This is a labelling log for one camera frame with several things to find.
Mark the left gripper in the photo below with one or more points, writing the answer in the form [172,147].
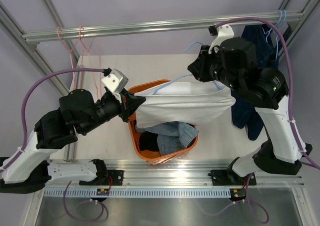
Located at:
[129,103]

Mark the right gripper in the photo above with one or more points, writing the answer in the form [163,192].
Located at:
[200,67]

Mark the white garment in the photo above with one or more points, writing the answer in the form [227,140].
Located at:
[188,102]

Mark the black skirt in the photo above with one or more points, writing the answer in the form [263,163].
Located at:
[148,141]

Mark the pink hanger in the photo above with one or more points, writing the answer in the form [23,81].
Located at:
[87,49]
[71,49]

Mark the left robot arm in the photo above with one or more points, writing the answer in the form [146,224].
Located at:
[77,114]

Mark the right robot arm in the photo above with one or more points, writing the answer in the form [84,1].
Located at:
[234,64]

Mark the orange plastic basket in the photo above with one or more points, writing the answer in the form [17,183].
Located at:
[150,157]

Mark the dark blue denim garment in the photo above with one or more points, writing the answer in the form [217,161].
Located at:
[243,113]

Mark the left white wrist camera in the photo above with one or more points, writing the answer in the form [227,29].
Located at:
[115,81]

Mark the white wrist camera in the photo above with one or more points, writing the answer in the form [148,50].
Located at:
[115,81]
[221,33]

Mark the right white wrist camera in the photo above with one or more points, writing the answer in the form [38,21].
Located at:
[221,33]

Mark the front aluminium frame rail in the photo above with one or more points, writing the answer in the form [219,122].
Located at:
[177,173]

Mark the white slotted cable duct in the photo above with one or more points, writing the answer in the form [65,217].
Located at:
[139,192]

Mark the aluminium hanging rail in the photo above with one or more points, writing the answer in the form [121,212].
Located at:
[137,28]

